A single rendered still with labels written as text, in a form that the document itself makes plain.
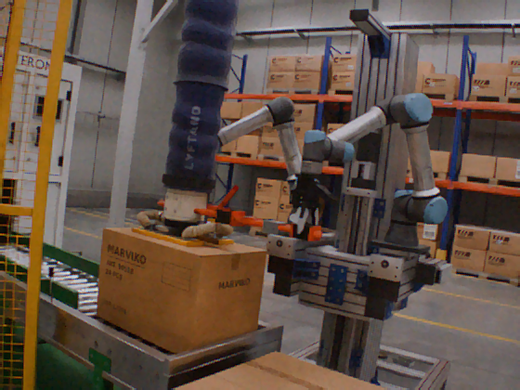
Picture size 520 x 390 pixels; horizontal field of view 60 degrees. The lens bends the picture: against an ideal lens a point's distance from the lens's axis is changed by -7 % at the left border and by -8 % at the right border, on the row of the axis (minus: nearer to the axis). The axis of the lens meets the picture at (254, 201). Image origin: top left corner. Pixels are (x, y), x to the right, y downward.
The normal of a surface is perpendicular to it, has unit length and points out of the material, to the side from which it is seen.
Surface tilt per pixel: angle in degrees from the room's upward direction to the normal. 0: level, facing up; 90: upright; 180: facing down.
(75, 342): 90
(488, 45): 90
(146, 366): 90
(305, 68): 90
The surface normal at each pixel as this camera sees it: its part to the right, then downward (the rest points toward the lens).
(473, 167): -0.58, -0.01
